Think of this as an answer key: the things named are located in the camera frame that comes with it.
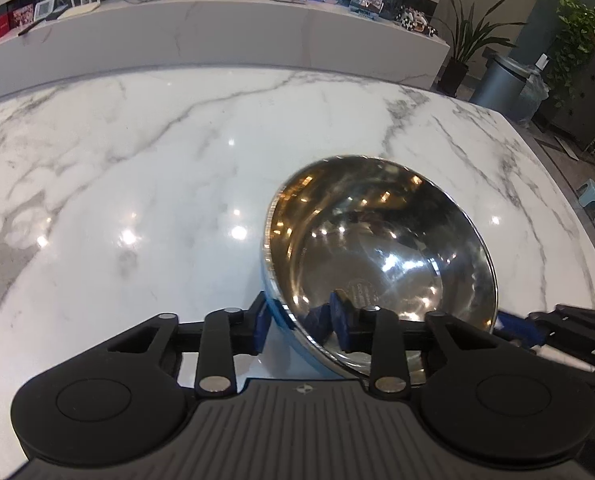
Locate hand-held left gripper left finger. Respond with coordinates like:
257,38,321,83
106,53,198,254
90,292,268,398

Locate leafy green plant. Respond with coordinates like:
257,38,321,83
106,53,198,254
544,0,595,107

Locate dark cabinet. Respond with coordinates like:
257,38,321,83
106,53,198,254
547,45,595,152

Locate bin with plastic bag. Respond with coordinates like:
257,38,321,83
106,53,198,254
517,77,551,129

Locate black white cow figurines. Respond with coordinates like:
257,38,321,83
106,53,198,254
399,7,441,39

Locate grey trash can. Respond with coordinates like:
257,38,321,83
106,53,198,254
469,54,533,122

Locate white marble console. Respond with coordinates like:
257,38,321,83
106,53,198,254
0,0,451,107

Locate blue steel bowl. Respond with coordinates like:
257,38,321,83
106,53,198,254
259,155,499,382

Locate light blue stool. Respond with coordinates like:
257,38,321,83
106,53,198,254
574,179,595,222

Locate dark glass jar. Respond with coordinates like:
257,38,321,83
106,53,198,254
380,0,409,21

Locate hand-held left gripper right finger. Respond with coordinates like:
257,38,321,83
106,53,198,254
330,291,509,398

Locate long-leaved potted plant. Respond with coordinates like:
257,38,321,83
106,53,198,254
429,0,529,99

